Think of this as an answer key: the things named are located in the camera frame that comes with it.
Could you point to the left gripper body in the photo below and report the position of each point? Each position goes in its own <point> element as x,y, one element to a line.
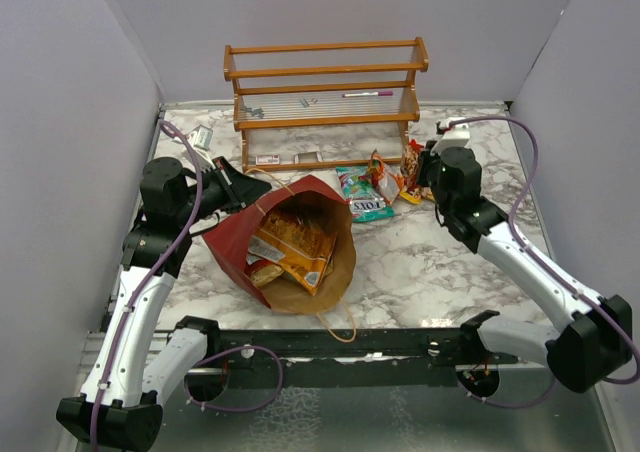
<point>217,193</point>

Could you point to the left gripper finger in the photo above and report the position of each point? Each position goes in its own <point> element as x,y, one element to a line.
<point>250,194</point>
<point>239,184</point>

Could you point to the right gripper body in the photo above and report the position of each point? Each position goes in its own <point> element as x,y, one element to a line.
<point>428,169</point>

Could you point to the red nut snack bag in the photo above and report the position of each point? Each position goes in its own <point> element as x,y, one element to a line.
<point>409,165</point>

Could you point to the small orange candy packet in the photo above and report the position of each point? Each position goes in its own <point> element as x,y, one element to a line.
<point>386,183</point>

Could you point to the large orange snack bag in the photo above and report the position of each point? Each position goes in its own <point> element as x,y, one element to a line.
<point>298,244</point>

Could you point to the red brown paper bag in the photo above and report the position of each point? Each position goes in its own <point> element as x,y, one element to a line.
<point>309,197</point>

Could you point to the green Fox's mint bag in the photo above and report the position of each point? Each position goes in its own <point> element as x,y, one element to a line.
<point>365,203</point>

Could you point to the gold snack bag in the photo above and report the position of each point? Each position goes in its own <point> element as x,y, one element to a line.
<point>262,272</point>

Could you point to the yellow M&M's candy bag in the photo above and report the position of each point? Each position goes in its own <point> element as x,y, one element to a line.
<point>416,194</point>

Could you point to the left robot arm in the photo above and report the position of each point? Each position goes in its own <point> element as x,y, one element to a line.
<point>121,403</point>

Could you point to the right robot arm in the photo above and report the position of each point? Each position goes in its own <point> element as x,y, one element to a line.
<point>589,336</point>

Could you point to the small red white card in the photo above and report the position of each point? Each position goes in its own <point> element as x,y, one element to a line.
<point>267,159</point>

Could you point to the grey clips on rack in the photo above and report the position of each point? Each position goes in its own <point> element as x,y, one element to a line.
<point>271,106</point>

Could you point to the pink white marker pen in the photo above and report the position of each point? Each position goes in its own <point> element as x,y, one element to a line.
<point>379,93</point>

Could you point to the wooden two-tier rack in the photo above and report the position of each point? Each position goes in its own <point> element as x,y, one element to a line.
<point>325,71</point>

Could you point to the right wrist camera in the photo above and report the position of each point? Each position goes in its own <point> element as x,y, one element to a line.
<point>449,135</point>

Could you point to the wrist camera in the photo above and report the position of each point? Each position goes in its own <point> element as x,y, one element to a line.
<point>449,135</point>
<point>200,137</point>

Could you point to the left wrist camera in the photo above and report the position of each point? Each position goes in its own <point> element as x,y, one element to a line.
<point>200,137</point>

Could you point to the small white frame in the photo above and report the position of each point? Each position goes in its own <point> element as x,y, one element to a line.
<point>308,158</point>

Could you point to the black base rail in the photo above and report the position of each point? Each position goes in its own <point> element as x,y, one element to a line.
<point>378,357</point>

